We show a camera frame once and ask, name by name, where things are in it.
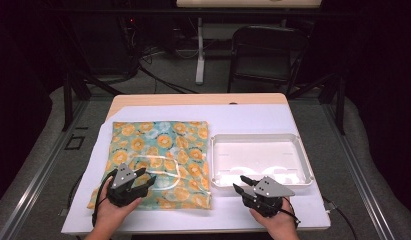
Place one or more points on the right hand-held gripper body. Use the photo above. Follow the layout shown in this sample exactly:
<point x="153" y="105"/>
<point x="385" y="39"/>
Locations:
<point x="271" y="190"/>

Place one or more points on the person's right hand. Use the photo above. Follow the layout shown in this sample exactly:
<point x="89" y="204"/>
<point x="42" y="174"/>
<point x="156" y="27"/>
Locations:
<point x="276" y="223"/>

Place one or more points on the light desk top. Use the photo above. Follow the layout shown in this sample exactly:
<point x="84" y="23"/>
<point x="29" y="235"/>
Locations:
<point x="246" y="3"/>

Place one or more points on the white table sheet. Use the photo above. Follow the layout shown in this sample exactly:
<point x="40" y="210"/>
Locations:
<point x="243" y="116"/>

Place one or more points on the aluminium floor rail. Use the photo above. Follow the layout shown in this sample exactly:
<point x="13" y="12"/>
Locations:
<point x="43" y="170"/>
<point x="359" y="180"/>

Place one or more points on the black metal stand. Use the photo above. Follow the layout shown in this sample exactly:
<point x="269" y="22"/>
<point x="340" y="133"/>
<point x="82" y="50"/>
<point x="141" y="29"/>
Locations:
<point x="341" y="106"/>
<point x="68" y="100"/>

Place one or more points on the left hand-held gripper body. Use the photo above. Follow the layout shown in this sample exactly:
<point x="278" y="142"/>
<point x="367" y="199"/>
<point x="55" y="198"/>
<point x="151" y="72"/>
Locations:
<point x="123" y="178"/>

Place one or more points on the person's left hand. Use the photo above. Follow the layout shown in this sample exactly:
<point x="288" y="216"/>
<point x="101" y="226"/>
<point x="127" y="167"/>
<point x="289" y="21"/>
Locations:
<point x="109" y="213"/>

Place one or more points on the black folding chair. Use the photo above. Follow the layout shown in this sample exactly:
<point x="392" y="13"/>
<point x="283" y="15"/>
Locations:
<point x="269" y="40"/>

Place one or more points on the white desk leg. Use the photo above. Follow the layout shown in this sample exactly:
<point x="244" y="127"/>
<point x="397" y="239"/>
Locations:
<point x="200" y="66"/>

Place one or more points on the white plastic tray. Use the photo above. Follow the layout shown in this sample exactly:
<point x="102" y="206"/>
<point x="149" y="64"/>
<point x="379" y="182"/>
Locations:
<point x="259" y="156"/>

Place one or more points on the orange floral cloth bag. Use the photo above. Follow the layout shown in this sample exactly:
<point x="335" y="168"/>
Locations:
<point x="166" y="140"/>

